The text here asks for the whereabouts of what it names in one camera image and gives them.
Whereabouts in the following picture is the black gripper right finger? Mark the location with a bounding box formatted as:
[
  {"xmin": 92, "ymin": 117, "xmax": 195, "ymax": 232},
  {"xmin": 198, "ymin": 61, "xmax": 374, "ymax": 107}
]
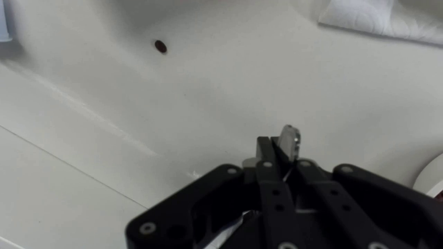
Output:
[{"xmin": 284, "ymin": 160, "xmax": 443, "ymax": 249}]

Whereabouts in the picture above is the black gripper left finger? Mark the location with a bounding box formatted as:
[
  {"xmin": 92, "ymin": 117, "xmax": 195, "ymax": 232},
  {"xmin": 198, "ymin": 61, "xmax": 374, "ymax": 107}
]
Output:
[{"xmin": 125, "ymin": 136, "xmax": 302, "ymax": 249}]

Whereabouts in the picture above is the white ceramic bowl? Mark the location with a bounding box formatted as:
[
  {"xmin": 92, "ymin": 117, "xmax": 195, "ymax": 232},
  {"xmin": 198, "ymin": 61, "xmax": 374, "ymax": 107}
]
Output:
[{"xmin": 411, "ymin": 151, "xmax": 443, "ymax": 200}]

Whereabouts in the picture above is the single dark stray bean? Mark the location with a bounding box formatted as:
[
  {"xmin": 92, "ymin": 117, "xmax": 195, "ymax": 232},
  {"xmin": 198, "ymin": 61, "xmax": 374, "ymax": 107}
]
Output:
[{"xmin": 154, "ymin": 39, "xmax": 169, "ymax": 55}]

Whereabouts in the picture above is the white folded napkin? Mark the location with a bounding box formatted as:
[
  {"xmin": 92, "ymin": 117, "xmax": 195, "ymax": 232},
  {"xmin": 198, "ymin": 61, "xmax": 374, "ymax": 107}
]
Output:
[{"xmin": 317, "ymin": 0, "xmax": 443, "ymax": 48}]

